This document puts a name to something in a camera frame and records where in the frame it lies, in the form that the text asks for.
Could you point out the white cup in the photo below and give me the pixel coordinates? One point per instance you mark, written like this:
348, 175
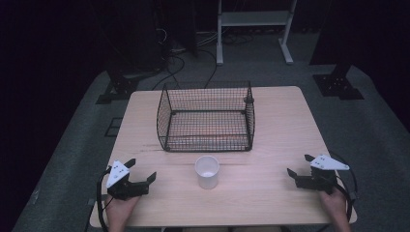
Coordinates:
207, 172

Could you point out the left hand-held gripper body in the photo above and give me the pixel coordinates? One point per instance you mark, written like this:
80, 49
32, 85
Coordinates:
124, 188

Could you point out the black stand base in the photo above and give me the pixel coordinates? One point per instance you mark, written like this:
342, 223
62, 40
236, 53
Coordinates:
338, 85
124, 85

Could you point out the person's left hand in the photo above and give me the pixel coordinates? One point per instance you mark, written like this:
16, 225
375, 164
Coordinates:
120, 209

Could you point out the black rectangular floor frame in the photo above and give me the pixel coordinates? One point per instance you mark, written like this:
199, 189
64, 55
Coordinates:
113, 127

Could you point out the person's right hand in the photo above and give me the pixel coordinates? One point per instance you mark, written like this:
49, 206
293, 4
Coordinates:
333, 204

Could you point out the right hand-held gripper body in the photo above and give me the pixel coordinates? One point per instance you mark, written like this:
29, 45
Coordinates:
317, 182

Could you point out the white metal stand frame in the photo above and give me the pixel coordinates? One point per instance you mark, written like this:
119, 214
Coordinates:
254, 19

